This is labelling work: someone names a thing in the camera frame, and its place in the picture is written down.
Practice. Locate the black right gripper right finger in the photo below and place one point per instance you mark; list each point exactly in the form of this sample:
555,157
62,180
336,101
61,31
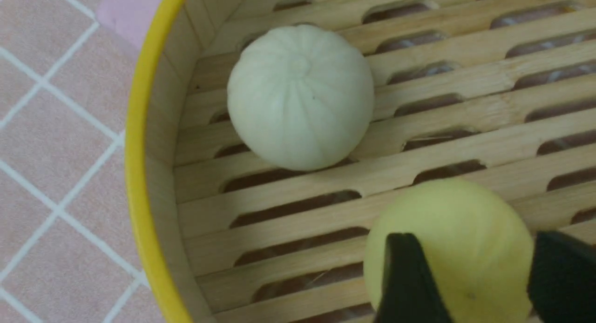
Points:
562,283

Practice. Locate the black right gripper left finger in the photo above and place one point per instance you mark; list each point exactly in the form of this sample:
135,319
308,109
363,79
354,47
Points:
409,293

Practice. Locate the yellow bun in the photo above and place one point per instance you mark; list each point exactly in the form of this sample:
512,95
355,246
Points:
478,248

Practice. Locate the white bun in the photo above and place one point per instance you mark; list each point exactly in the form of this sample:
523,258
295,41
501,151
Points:
301,97

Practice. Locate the bamboo steamer tray yellow rim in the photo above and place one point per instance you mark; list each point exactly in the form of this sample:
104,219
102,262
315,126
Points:
499,92

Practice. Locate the pink checkered tablecloth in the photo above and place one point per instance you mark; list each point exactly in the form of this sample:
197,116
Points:
67,249

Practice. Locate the pink cube block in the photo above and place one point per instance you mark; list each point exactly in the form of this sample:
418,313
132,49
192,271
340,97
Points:
128,20

